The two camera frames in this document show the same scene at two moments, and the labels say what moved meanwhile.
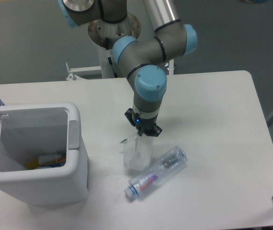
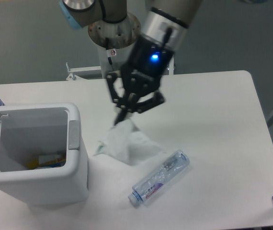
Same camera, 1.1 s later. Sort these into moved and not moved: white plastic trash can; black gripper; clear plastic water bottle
Moved: black gripper; clear plastic water bottle
Not moved: white plastic trash can
